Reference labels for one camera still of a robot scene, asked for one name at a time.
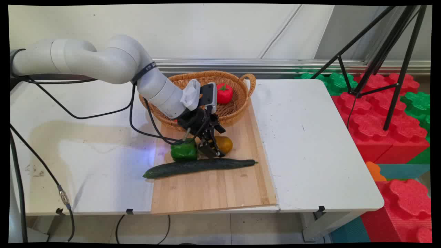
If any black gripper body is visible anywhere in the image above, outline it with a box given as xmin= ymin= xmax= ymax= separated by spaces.
xmin=177 ymin=106 xmax=213 ymax=139

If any large red foam block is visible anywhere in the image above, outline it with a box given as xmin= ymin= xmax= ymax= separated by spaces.
xmin=331 ymin=73 xmax=431 ymax=164

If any black cable with metal connector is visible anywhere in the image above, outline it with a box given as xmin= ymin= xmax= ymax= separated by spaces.
xmin=10 ymin=123 xmax=75 ymax=242

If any teal foam mat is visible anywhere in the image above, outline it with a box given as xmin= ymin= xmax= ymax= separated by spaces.
xmin=377 ymin=163 xmax=431 ymax=180

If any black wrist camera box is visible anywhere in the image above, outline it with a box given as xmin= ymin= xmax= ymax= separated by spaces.
xmin=199 ymin=82 xmax=218 ymax=114

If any orange foam piece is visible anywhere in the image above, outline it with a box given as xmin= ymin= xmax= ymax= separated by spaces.
xmin=366 ymin=161 xmax=387 ymax=182

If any yellow mango fruit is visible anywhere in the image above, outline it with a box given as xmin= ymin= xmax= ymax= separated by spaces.
xmin=215 ymin=136 xmax=234 ymax=155

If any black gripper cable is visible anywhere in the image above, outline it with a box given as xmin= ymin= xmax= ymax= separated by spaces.
xmin=129 ymin=82 xmax=198 ymax=145

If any woven wicker basket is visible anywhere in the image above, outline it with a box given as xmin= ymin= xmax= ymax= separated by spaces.
xmin=139 ymin=71 xmax=257 ymax=132

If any black tripod stand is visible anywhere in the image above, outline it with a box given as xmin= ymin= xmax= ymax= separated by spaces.
xmin=310 ymin=5 xmax=428 ymax=131

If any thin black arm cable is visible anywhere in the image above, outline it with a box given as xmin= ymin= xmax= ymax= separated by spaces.
xmin=21 ymin=76 xmax=135 ymax=120

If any green foam block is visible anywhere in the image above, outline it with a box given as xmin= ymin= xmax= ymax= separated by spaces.
xmin=400 ymin=91 xmax=432 ymax=138
xmin=299 ymin=72 xmax=359 ymax=96

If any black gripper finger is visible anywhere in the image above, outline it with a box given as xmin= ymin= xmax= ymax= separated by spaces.
xmin=197 ymin=136 xmax=222 ymax=159
xmin=207 ymin=116 xmax=226 ymax=137

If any red toy tomato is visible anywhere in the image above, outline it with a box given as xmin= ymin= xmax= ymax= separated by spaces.
xmin=216 ymin=83 xmax=234 ymax=105

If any black cable under table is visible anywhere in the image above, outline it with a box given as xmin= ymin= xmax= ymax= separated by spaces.
xmin=115 ymin=214 xmax=171 ymax=244

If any wooden cutting board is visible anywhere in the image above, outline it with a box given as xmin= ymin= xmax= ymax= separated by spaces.
xmin=150 ymin=99 xmax=277 ymax=215

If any dark green cucumber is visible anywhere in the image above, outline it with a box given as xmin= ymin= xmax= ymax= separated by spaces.
xmin=143 ymin=158 xmax=258 ymax=179

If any green bell pepper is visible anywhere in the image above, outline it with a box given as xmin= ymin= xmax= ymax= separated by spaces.
xmin=170 ymin=139 xmax=199 ymax=163

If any aluminium wall rail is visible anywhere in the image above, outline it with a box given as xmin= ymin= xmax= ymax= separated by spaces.
xmin=151 ymin=58 xmax=432 ymax=75

